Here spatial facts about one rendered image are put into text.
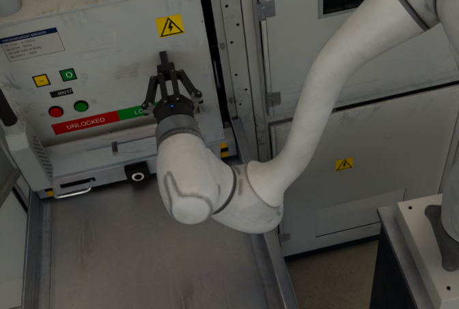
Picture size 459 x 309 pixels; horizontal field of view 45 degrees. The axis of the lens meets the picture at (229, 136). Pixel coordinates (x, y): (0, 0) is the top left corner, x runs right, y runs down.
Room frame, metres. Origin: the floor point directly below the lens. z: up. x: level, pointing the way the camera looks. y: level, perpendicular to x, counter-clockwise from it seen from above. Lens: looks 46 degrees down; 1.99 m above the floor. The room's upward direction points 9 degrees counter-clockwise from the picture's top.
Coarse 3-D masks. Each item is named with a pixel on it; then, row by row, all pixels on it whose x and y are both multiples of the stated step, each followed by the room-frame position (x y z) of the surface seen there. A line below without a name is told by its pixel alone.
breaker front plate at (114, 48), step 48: (144, 0) 1.02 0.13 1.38; (192, 0) 1.02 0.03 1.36; (0, 48) 0.99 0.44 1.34; (96, 48) 1.01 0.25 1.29; (144, 48) 1.02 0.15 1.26; (192, 48) 1.02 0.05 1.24; (48, 96) 1.00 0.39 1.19; (96, 96) 1.01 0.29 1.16; (144, 96) 1.01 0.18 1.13; (48, 144) 0.99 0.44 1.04; (144, 144) 1.01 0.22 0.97
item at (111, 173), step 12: (228, 132) 1.05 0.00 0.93; (216, 144) 1.01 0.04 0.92; (228, 144) 1.02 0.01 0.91; (156, 156) 1.00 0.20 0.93; (228, 156) 1.02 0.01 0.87; (96, 168) 1.00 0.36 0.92; (108, 168) 0.99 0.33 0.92; (120, 168) 0.99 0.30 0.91; (60, 180) 0.98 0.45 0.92; (72, 180) 0.98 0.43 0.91; (84, 180) 0.99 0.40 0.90; (96, 180) 0.99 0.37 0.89; (108, 180) 0.99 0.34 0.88
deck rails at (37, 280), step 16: (240, 160) 1.00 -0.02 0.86; (32, 192) 0.97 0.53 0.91; (32, 208) 0.92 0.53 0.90; (48, 208) 0.95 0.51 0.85; (32, 224) 0.87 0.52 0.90; (48, 224) 0.90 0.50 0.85; (32, 240) 0.83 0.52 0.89; (48, 240) 0.85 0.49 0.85; (256, 240) 0.75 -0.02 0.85; (32, 256) 0.78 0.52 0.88; (48, 256) 0.80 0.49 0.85; (256, 256) 0.70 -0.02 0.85; (32, 272) 0.74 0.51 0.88; (48, 272) 0.75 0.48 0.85; (272, 272) 0.66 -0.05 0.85; (32, 288) 0.70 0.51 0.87; (48, 288) 0.71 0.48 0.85; (272, 288) 0.62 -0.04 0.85; (32, 304) 0.67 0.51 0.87; (48, 304) 0.67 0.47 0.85; (272, 304) 0.58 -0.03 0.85
